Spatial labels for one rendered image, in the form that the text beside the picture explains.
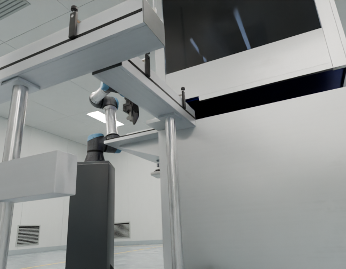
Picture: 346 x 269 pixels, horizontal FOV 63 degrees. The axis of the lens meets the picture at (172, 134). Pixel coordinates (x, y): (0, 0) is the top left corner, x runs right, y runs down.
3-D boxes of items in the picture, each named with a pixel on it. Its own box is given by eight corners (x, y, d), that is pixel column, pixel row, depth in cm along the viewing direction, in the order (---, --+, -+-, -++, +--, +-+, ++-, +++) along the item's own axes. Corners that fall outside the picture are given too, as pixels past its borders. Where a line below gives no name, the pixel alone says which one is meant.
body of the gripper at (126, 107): (129, 115, 193) (129, 100, 197) (139, 112, 190) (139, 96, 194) (122, 111, 187) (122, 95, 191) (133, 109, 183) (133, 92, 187)
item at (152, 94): (173, 131, 157) (171, 105, 162) (198, 125, 151) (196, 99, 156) (88, 76, 98) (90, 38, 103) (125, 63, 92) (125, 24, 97)
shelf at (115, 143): (210, 154, 219) (210, 152, 220) (171, 129, 159) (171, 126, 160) (156, 163, 238) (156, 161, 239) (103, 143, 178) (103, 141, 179)
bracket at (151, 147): (169, 157, 168) (168, 137, 172) (167, 156, 165) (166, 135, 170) (122, 165, 181) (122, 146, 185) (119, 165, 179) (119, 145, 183)
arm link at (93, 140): (84, 152, 206) (85, 135, 210) (102, 154, 213) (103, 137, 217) (89, 148, 196) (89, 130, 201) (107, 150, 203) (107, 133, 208)
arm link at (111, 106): (101, 155, 210) (97, 100, 240) (120, 157, 218) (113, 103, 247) (106, 147, 202) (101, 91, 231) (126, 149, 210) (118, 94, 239)
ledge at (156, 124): (179, 126, 155) (179, 123, 156) (169, 118, 144) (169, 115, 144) (157, 131, 160) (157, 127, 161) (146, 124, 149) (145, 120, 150)
